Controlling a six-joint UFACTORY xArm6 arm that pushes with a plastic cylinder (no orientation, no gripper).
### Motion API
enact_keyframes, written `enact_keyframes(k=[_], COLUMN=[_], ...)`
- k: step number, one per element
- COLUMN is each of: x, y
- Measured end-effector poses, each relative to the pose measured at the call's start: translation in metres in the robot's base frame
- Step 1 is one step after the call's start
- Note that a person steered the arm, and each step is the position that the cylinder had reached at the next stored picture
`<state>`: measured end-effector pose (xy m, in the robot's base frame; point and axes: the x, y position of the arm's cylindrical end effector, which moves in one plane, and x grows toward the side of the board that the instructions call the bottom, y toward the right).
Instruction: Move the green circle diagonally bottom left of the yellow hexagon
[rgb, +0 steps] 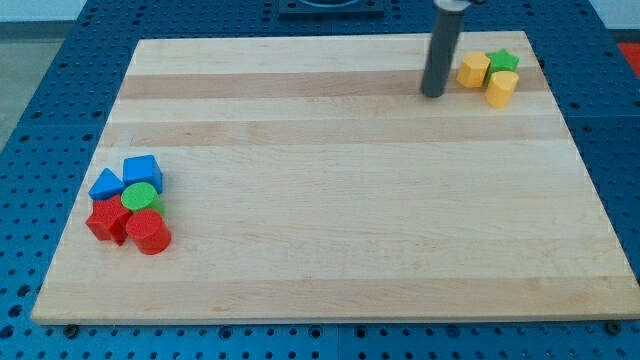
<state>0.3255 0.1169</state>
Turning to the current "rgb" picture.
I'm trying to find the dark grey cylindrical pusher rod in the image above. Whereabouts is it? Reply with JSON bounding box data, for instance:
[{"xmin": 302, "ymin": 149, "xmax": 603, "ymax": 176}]
[{"xmin": 420, "ymin": 7, "xmax": 466, "ymax": 98}]

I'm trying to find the silver rod mount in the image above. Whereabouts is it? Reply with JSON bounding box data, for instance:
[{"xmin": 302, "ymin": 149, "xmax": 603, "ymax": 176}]
[{"xmin": 434, "ymin": 0, "xmax": 486, "ymax": 11}]

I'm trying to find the yellow hexagon block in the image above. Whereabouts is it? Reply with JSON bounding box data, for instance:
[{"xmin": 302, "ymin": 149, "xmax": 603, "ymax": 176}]
[{"xmin": 456, "ymin": 52, "xmax": 491, "ymax": 88}]

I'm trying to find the green circle block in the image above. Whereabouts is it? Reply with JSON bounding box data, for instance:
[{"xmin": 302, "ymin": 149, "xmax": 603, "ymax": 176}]
[{"xmin": 121, "ymin": 182, "xmax": 165, "ymax": 216}]

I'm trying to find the green star block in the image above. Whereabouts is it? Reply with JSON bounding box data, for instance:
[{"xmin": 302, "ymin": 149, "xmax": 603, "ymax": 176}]
[{"xmin": 483, "ymin": 49, "xmax": 520, "ymax": 86}]

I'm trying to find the yellow cylinder block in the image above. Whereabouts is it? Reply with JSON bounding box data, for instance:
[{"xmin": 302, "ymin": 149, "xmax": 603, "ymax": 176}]
[{"xmin": 485, "ymin": 71, "xmax": 520, "ymax": 109}]

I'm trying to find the wooden board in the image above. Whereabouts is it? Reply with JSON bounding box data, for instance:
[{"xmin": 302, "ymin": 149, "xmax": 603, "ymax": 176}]
[{"xmin": 32, "ymin": 31, "xmax": 639, "ymax": 325}]

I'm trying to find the blue cube block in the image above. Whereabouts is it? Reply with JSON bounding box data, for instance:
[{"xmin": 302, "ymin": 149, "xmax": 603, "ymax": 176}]
[{"xmin": 123, "ymin": 154, "xmax": 163, "ymax": 194}]

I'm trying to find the red cylinder block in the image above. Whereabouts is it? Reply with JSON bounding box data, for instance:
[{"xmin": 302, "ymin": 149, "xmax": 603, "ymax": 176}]
[{"xmin": 125, "ymin": 209, "xmax": 171, "ymax": 255}]

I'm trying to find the blue triangle block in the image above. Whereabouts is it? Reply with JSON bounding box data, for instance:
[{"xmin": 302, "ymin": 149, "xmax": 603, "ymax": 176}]
[{"xmin": 88, "ymin": 168, "xmax": 125, "ymax": 200}]

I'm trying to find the red star block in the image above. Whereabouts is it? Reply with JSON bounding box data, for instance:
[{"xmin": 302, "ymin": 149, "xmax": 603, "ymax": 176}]
[{"xmin": 85, "ymin": 195, "xmax": 132, "ymax": 246}]

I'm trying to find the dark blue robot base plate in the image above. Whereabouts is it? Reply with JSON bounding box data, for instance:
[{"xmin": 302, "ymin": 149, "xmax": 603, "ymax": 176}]
[{"xmin": 276, "ymin": 0, "xmax": 384, "ymax": 18}]

